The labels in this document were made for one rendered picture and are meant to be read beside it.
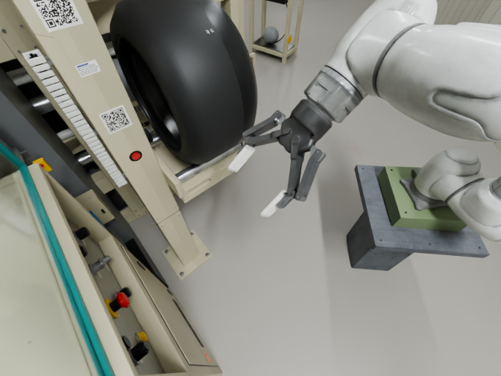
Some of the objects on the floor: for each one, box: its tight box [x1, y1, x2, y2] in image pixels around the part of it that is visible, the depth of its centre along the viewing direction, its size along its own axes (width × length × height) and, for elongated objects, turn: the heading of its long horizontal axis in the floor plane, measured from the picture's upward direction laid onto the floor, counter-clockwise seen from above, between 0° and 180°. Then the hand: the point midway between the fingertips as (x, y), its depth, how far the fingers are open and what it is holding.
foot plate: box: [162, 230, 213, 281], centre depth 175 cm, size 27×27×2 cm
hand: (250, 188), depth 52 cm, fingers open, 13 cm apart
